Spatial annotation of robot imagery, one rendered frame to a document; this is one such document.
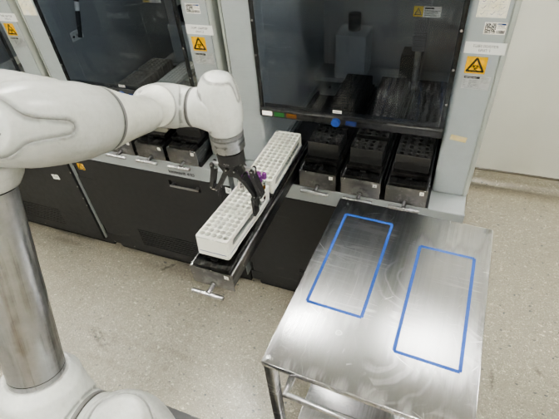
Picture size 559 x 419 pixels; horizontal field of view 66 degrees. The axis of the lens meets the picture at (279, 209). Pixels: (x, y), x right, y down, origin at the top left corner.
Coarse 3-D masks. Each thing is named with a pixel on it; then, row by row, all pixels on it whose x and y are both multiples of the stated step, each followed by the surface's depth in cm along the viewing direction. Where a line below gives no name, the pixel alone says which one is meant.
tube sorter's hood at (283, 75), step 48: (288, 0) 121; (336, 0) 117; (384, 0) 112; (432, 0) 108; (288, 48) 131; (336, 48) 125; (384, 48) 120; (432, 48) 116; (288, 96) 142; (336, 96) 136; (384, 96) 130; (432, 96) 124
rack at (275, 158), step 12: (276, 132) 160; (288, 132) 159; (276, 144) 154; (288, 144) 153; (300, 144) 159; (264, 156) 148; (276, 156) 148; (288, 156) 148; (264, 168) 144; (276, 168) 144; (288, 168) 151; (276, 180) 147
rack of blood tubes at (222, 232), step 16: (240, 192) 134; (224, 208) 127; (240, 208) 127; (208, 224) 122; (224, 224) 123; (240, 224) 121; (208, 240) 116; (224, 240) 115; (240, 240) 123; (224, 256) 118
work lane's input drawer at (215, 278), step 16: (304, 144) 161; (288, 176) 149; (272, 208) 138; (256, 224) 130; (256, 240) 130; (208, 256) 124; (240, 256) 123; (192, 272) 123; (208, 272) 120; (224, 272) 118; (240, 272) 123; (192, 288) 122; (208, 288) 121
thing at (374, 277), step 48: (336, 240) 122; (384, 240) 121; (432, 240) 120; (480, 240) 118; (336, 288) 110; (384, 288) 109; (432, 288) 107; (480, 288) 106; (288, 336) 101; (336, 336) 100; (384, 336) 99; (432, 336) 98; (480, 336) 97; (288, 384) 96; (336, 384) 91; (384, 384) 90; (432, 384) 90
